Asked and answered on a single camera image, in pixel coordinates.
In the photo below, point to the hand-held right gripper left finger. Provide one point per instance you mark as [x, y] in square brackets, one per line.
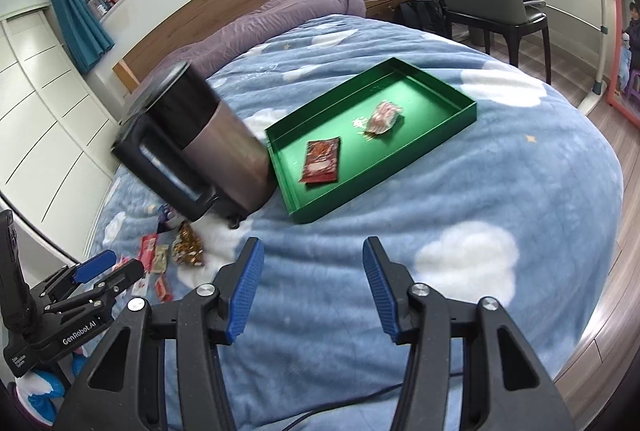
[245, 291]

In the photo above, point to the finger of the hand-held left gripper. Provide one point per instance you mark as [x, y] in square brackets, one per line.
[95, 263]
[122, 276]

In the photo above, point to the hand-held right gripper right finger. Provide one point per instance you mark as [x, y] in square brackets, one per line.
[380, 291]

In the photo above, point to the small beige candy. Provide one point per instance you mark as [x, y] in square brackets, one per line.
[161, 258]

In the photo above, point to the shiny brown snack packet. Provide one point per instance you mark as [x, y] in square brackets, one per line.
[186, 246]

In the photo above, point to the pink white striped snack packet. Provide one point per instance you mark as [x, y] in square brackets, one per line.
[382, 117]

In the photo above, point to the green tray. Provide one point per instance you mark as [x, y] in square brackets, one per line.
[425, 96]

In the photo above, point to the white red snack packet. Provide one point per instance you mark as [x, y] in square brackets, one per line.
[141, 286]

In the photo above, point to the small red snack packet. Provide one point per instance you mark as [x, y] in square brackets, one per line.
[162, 288]

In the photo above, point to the blue white cloth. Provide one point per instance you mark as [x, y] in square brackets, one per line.
[42, 391]

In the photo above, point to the blue cloud print blanket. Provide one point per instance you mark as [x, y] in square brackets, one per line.
[450, 191]

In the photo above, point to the dark red snack packet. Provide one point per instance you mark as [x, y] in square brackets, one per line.
[321, 161]

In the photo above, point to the white wardrobe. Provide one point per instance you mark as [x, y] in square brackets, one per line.
[40, 111]

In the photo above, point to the teal curtain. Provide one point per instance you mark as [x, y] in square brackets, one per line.
[80, 26]

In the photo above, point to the purple pillow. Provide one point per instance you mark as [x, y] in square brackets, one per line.
[280, 16]

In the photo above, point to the black backpack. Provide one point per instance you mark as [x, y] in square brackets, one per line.
[420, 13]

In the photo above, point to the low wooden nightstand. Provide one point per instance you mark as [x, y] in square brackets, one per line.
[380, 8]

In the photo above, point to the pink framed mirror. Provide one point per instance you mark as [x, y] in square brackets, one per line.
[612, 86]

